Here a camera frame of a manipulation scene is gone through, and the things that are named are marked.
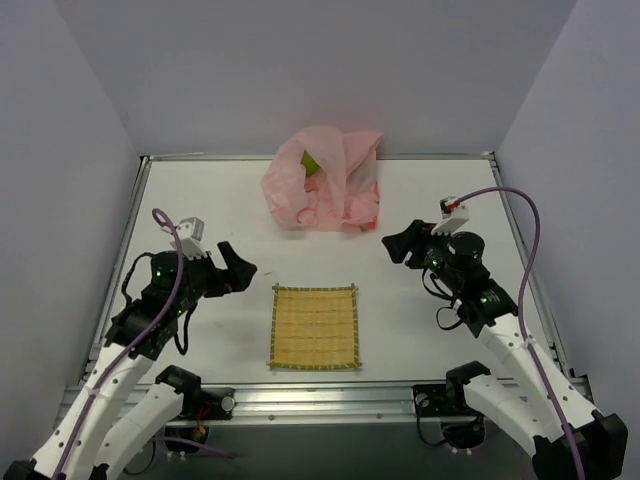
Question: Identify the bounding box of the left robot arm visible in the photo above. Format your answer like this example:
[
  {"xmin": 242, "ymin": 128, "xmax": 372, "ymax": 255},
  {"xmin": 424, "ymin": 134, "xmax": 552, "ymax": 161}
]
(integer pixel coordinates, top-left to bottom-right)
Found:
[{"xmin": 4, "ymin": 242, "xmax": 257, "ymax": 479}]

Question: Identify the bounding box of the woven bamboo mat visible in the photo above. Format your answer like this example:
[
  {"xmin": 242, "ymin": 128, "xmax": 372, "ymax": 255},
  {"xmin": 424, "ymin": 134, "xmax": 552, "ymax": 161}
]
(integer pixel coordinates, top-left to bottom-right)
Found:
[{"xmin": 267, "ymin": 284, "xmax": 362, "ymax": 371}]

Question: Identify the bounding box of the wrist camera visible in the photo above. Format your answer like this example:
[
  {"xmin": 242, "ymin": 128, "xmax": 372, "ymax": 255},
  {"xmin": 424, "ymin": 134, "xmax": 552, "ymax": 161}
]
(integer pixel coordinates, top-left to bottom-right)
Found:
[
  {"xmin": 431, "ymin": 196, "xmax": 469, "ymax": 236},
  {"xmin": 165, "ymin": 217, "xmax": 209, "ymax": 260}
]

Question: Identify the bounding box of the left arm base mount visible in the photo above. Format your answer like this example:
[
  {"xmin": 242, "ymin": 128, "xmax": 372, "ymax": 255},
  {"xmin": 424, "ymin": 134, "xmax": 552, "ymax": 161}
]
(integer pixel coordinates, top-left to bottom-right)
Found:
[{"xmin": 162, "ymin": 388, "xmax": 235, "ymax": 455}]

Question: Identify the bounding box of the pink plastic bag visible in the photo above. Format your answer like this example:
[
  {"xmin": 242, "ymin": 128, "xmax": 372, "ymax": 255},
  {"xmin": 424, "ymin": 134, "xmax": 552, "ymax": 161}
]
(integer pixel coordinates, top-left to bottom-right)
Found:
[{"xmin": 261, "ymin": 126, "xmax": 383, "ymax": 232}]

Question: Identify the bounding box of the green fake guava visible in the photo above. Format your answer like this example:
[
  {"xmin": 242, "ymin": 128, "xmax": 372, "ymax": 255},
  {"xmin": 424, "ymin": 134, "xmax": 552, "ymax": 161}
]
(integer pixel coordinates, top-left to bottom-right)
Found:
[{"xmin": 301, "ymin": 151, "xmax": 320, "ymax": 177}]

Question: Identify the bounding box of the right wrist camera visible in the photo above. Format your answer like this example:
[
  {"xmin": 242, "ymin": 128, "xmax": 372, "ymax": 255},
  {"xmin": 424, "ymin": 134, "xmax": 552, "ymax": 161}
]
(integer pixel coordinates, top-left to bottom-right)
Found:
[{"xmin": 431, "ymin": 196, "xmax": 469, "ymax": 236}]

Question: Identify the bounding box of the aluminium table frame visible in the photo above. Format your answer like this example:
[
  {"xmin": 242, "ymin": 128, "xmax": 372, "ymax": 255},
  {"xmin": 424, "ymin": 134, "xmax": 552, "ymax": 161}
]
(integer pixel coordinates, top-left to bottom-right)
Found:
[{"xmin": 85, "ymin": 154, "xmax": 563, "ymax": 424}]

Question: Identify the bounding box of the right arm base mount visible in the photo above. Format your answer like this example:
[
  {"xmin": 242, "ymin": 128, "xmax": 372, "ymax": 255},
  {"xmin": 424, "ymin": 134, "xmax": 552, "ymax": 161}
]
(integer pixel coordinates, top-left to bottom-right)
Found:
[{"xmin": 412, "ymin": 384, "xmax": 487, "ymax": 453}]

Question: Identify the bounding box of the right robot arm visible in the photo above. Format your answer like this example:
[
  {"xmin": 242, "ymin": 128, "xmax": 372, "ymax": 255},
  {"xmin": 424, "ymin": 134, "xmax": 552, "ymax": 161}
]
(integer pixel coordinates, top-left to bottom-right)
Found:
[{"xmin": 382, "ymin": 220, "xmax": 628, "ymax": 479}]

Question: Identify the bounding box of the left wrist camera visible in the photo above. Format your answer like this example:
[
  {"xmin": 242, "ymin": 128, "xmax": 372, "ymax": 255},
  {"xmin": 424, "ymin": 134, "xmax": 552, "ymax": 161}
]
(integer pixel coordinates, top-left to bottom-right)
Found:
[{"xmin": 165, "ymin": 217, "xmax": 209, "ymax": 260}]

